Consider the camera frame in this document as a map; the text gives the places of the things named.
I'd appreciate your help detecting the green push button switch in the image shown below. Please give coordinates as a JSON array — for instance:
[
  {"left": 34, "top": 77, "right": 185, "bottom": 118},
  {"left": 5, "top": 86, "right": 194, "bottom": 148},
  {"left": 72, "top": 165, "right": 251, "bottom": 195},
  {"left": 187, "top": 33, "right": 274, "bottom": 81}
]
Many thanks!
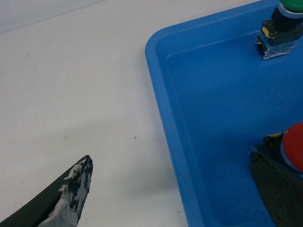
[{"left": 254, "top": 0, "right": 303, "bottom": 60}]

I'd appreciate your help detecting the blue plastic tray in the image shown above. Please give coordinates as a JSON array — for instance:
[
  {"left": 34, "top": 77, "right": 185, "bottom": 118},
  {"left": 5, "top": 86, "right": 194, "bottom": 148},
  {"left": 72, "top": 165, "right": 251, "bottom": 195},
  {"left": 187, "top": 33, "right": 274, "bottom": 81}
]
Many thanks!
[{"left": 145, "top": 0, "right": 303, "bottom": 227}]

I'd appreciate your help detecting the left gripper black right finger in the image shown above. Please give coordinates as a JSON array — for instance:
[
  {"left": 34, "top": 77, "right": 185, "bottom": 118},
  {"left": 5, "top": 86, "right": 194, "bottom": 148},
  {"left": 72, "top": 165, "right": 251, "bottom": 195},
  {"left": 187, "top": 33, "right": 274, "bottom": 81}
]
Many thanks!
[{"left": 249, "top": 152, "right": 303, "bottom": 227}]

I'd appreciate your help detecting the red push button switch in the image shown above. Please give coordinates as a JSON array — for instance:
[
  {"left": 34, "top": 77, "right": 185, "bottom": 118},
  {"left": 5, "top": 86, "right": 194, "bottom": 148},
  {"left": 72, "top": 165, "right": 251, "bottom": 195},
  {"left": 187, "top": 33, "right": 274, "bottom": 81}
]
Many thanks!
[{"left": 250, "top": 122, "right": 303, "bottom": 177}]

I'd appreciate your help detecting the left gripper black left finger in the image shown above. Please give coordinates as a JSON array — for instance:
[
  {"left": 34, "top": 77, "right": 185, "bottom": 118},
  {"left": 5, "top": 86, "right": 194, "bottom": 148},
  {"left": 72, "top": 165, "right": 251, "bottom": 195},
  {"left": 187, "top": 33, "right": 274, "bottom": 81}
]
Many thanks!
[{"left": 0, "top": 155, "right": 93, "bottom": 227}]

